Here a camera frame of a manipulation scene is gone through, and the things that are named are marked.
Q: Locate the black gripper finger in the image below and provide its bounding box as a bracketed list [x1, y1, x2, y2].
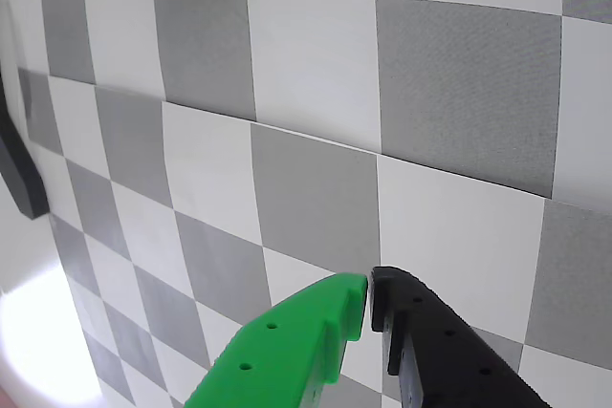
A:
[365, 266, 556, 408]

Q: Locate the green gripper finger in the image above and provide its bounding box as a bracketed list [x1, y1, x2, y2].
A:
[184, 272, 368, 408]

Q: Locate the grey white checkerboard mat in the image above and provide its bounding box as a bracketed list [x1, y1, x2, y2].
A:
[0, 0, 612, 408]

